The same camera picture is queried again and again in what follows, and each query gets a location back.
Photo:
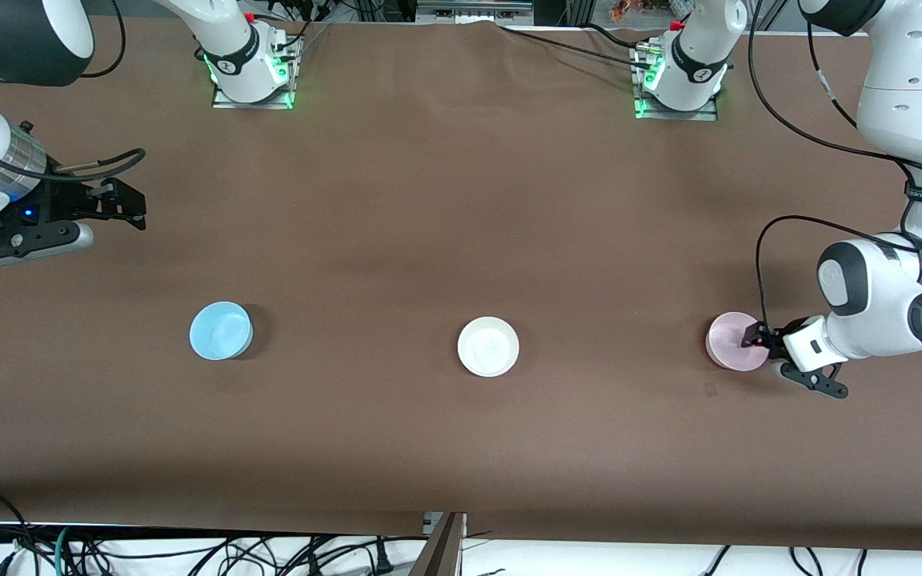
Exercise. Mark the white bowl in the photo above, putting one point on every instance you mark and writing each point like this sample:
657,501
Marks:
488,346

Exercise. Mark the pink bowl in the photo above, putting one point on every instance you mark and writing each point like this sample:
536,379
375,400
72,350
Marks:
725,344

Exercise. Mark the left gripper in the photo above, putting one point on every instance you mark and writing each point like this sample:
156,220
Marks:
767,336

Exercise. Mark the small colourful object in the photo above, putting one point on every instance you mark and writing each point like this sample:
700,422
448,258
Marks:
625,10

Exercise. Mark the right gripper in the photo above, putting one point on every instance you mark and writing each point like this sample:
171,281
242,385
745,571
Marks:
67,206

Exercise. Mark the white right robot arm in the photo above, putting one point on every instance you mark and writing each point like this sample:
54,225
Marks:
237,56

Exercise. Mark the black power plug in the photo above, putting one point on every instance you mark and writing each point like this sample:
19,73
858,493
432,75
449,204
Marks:
382,560

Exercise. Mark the light blue bowl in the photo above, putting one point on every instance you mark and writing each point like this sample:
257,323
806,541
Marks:
221,332

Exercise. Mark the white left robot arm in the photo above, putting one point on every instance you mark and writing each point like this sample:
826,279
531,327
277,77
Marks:
901,96

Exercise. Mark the silver metal rail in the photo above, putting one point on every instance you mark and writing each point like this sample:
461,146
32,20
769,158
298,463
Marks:
469,12

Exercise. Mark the grey metal post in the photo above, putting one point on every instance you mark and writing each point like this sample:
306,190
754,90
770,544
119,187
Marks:
441,552

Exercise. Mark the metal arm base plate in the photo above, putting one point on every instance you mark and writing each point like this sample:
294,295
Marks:
701,115
229,102

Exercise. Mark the brown table cover sheet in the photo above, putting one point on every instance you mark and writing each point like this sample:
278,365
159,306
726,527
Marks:
429,200

